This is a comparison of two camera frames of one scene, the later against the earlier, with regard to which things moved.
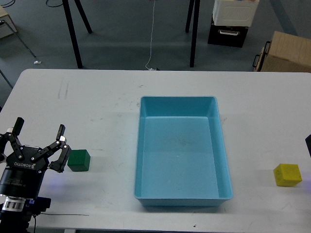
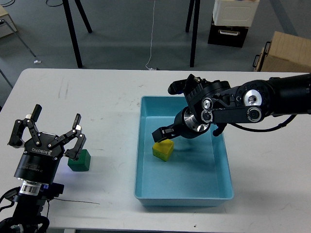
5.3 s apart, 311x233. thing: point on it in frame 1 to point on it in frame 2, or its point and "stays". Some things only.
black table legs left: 71,28 stays
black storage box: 233,36 stays
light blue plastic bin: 181,157 stays
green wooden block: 79,160 stays
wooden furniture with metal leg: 8,28 stays
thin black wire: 64,214 to 78,201
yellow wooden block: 287,174 to 163,150
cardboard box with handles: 285,53 stays
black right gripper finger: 308,144 to 186,125
